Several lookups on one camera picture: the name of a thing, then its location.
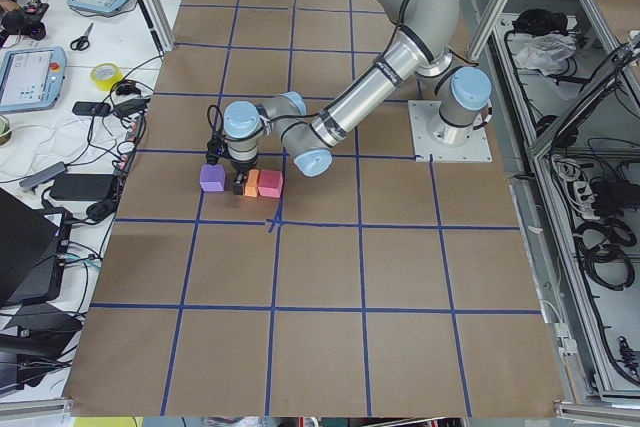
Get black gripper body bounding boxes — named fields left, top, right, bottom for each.
left=230, top=156, right=258, bottom=173

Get orange foam block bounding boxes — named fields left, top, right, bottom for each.
left=243, top=169, right=260, bottom=198

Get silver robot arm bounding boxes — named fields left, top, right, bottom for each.
left=217, top=0, right=492, bottom=195

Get purple foam block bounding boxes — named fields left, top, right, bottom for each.
left=199, top=164, right=226, bottom=192

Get red foam block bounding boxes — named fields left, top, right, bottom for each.
left=258, top=169, right=284, bottom=198

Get black power brick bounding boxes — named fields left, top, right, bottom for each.
left=50, top=173, right=114, bottom=201

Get yellow tape roll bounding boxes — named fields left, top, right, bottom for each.
left=90, top=62, right=124, bottom=92

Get black phone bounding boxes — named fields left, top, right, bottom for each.
left=72, top=101, right=111, bottom=117

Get black laptop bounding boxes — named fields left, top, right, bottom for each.
left=1, top=191, right=71, bottom=307

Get near teach pendant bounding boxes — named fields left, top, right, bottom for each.
left=1, top=46, right=67, bottom=113

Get black handled scissors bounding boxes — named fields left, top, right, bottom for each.
left=69, top=23, right=94, bottom=52

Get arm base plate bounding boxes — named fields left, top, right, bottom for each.
left=408, top=100, right=492, bottom=163

